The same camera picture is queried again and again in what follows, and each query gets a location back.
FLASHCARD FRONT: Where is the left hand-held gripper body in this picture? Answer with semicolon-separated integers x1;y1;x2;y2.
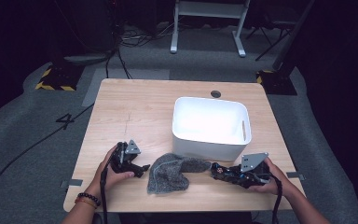
110;139;143;174

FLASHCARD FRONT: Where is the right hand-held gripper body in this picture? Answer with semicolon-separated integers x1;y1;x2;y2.
229;151;271;189

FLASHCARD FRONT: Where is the grey towel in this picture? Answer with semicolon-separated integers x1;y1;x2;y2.
146;152;213;195

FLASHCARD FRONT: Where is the white plastic basket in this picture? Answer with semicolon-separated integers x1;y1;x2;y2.
171;96;253;162

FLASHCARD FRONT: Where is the person's left hand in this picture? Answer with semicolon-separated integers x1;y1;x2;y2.
86;144;135;199

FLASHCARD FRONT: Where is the person's right hand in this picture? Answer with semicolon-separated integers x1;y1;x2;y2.
248;158;290;196

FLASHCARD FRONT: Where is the person's dark clothing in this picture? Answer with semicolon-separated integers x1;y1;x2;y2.
92;212;253;224

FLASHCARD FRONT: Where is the black yellow striped base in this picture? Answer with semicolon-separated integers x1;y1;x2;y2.
34;63;85;92
255;69;297;96

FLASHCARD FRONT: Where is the grey stand base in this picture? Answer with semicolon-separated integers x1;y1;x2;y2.
63;53;115;66

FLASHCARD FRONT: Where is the black folding stand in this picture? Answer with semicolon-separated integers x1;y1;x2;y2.
245;6;296;62

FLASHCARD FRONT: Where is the black slanted pole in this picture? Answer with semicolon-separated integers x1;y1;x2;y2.
271;0;316;72

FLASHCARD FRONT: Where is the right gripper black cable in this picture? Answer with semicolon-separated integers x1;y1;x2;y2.
270;175;283;224

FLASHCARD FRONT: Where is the black bead bracelet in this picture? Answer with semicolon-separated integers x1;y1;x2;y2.
76;192;102;207

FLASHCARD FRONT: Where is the orange bracelet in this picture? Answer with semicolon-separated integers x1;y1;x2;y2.
74;197;98;210

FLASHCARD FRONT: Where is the black floor cable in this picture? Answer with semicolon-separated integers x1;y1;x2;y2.
0;102;95;216

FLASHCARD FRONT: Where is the bundle of floor cables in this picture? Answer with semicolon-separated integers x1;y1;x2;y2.
105;21;176;79

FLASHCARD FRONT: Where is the white metal stand frame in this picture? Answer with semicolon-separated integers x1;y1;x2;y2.
170;0;251;58

